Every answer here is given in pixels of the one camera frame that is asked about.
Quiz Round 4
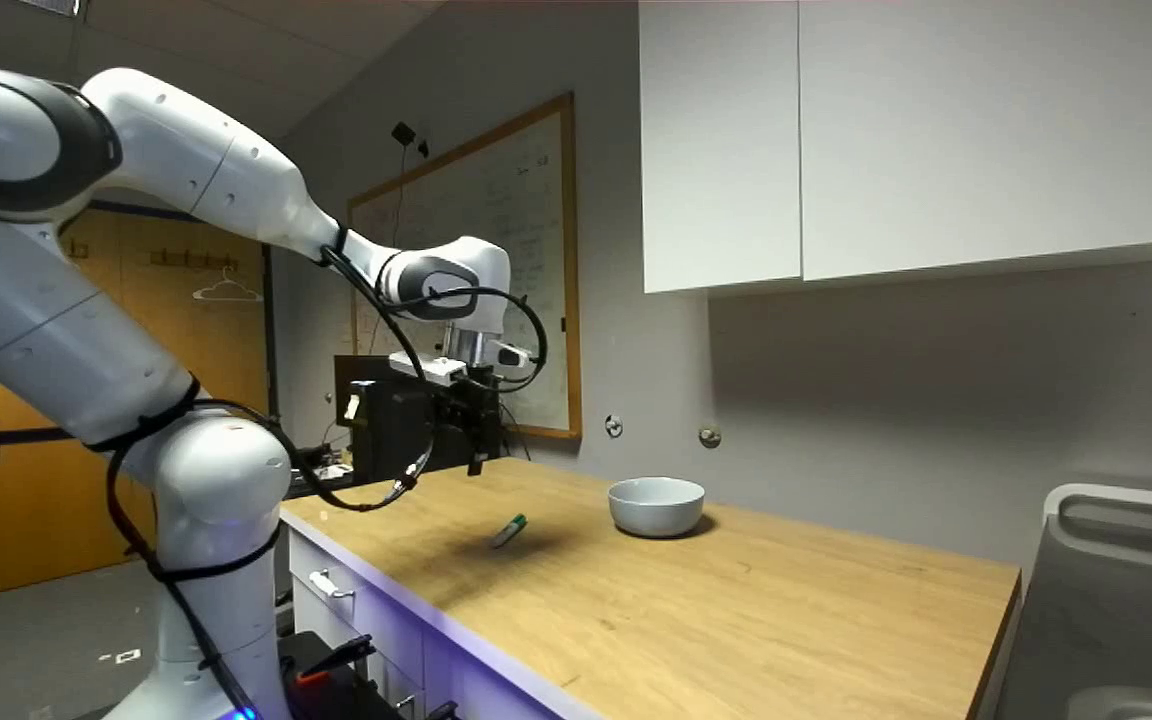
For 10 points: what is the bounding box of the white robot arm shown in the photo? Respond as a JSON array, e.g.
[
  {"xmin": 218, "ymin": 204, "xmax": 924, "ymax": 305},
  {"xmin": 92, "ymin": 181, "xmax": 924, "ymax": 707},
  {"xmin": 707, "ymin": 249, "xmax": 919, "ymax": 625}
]
[{"xmin": 0, "ymin": 67, "xmax": 514, "ymax": 720}]

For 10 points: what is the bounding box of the black box appliance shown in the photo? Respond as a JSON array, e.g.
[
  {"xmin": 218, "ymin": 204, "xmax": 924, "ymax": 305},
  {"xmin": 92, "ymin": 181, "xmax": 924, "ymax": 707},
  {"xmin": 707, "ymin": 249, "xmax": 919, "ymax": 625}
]
[{"xmin": 334, "ymin": 356, "xmax": 457, "ymax": 481}]

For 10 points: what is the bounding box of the grey bowl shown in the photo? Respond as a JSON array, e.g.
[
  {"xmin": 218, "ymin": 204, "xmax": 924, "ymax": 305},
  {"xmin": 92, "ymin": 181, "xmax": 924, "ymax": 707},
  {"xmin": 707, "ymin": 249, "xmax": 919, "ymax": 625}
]
[{"xmin": 608, "ymin": 476, "xmax": 707, "ymax": 541}]

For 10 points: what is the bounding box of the wall outlet knob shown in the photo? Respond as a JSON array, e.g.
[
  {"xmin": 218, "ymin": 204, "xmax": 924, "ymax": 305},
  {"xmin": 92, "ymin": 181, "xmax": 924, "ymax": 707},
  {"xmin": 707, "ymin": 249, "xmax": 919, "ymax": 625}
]
[{"xmin": 602, "ymin": 412, "xmax": 626, "ymax": 442}]

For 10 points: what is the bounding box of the green white marker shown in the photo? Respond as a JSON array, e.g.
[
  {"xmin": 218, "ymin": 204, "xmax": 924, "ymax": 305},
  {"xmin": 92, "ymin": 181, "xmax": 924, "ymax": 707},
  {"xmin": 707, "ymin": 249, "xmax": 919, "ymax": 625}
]
[{"xmin": 492, "ymin": 512, "xmax": 528, "ymax": 550}]

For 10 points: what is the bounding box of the white drawer front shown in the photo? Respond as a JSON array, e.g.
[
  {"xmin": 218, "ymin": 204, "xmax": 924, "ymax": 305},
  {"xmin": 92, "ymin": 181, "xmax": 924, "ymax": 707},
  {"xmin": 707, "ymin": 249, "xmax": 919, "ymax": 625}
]
[{"xmin": 289, "ymin": 536, "xmax": 358, "ymax": 646}]

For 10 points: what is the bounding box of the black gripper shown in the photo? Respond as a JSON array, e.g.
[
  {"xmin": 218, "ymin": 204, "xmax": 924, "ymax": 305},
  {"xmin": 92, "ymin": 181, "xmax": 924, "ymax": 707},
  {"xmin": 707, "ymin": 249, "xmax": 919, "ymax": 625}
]
[{"xmin": 433, "ymin": 380, "xmax": 506, "ymax": 476}]

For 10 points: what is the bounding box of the wooden door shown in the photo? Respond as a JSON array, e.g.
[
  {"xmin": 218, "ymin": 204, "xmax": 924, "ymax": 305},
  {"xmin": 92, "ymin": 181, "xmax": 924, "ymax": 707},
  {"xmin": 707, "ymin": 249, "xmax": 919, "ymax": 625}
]
[{"xmin": 0, "ymin": 214, "xmax": 269, "ymax": 589}]

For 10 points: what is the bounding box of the wood framed whiteboard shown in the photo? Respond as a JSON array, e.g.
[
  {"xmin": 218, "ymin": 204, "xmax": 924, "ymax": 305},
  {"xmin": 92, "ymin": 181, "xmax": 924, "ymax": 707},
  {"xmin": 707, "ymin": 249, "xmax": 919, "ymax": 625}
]
[{"xmin": 348, "ymin": 96, "xmax": 585, "ymax": 445}]

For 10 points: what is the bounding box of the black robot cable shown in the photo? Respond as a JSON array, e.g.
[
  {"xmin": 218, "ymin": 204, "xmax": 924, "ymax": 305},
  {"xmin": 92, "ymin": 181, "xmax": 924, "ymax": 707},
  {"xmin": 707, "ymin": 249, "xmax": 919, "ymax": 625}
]
[{"xmin": 99, "ymin": 226, "xmax": 553, "ymax": 720}]

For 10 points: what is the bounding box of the white wall cabinet left door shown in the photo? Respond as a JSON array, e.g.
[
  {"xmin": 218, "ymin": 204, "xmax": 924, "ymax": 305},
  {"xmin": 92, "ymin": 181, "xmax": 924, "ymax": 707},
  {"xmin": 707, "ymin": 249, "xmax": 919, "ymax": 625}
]
[{"xmin": 639, "ymin": 0, "xmax": 805, "ymax": 292}]

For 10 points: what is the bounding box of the white wall cabinet door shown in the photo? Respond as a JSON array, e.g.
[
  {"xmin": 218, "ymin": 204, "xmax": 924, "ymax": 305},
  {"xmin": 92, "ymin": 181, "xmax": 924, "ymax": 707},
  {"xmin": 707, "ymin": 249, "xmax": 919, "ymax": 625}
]
[
  {"xmin": 639, "ymin": 0, "xmax": 805, "ymax": 292},
  {"xmin": 801, "ymin": 0, "xmax": 1152, "ymax": 281}
]

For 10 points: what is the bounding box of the white wall cabinet right door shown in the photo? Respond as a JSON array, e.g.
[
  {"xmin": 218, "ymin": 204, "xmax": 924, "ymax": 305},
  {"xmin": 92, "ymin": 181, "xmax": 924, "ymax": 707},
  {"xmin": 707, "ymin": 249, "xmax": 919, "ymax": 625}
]
[{"xmin": 801, "ymin": 0, "xmax": 1152, "ymax": 281}]

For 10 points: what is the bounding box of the grey dish rack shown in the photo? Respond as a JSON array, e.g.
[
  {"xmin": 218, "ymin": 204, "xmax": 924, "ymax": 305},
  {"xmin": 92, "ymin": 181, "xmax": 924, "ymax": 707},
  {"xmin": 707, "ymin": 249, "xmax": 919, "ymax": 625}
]
[{"xmin": 992, "ymin": 483, "xmax": 1152, "ymax": 720}]

